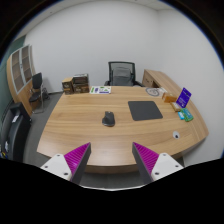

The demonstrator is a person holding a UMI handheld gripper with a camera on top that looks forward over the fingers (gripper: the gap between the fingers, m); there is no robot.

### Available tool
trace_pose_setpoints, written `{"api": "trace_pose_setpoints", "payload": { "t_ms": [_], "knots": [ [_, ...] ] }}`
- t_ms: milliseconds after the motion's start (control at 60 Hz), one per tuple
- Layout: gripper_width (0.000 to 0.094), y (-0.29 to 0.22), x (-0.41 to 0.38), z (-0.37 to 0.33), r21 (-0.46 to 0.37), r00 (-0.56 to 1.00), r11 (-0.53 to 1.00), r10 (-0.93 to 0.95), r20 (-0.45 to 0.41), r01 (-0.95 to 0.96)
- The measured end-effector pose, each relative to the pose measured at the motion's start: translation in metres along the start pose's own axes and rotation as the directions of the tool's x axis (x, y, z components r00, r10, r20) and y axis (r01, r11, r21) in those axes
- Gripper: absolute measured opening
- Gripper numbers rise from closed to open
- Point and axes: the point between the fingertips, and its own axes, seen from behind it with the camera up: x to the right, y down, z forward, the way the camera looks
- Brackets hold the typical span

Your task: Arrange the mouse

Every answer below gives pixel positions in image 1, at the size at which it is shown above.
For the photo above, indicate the black visitor chair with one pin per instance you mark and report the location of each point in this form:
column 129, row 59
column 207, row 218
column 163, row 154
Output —
column 36, row 90

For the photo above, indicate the purple standing card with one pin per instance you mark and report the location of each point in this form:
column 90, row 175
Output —
column 183, row 98

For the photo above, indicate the black computer mouse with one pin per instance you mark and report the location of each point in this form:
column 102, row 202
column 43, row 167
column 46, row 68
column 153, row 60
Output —
column 108, row 119

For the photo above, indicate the blue small packet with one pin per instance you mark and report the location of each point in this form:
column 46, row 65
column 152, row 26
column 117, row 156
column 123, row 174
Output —
column 181, row 116

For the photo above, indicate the green packet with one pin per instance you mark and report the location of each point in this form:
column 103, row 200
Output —
column 187, row 115

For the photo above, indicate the black mesh office chair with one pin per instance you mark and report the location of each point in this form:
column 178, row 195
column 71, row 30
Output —
column 122, row 74

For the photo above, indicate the wooden office desk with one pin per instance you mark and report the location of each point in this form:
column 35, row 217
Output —
column 77, row 120

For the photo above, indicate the small tan box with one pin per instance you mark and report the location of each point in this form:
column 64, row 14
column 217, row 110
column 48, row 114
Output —
column 175, row 106

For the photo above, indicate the dark grey mouse pad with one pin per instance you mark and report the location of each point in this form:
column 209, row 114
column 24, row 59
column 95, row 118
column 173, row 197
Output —
column 144, row 110

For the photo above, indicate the black leather armchair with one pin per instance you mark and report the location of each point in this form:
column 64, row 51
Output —
column 15, row 129

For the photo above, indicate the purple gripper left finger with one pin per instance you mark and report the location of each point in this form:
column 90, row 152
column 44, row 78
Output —
column 70, row 166

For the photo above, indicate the orange brown box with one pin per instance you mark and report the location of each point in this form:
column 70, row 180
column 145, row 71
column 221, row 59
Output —
column 168, row 97

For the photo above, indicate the white green paper sheet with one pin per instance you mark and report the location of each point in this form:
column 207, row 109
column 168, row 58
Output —
column 100, row 90

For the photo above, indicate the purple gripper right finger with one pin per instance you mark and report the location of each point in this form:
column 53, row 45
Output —
column 153, row 166

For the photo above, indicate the wooden side cabinet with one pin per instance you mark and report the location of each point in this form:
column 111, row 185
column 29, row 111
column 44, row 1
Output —
column 157, row 79

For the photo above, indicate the dark brown box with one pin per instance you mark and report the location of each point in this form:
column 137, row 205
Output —
column 81, row 83

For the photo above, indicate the small brown box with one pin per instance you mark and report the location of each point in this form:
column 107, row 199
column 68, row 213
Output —
column 67, row 85

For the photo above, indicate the white round desk grommet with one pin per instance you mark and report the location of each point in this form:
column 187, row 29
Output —
column 176, row 135

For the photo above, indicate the wooden bookshelf cabinet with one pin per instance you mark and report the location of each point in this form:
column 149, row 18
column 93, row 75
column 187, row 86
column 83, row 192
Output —
column 20, row 70

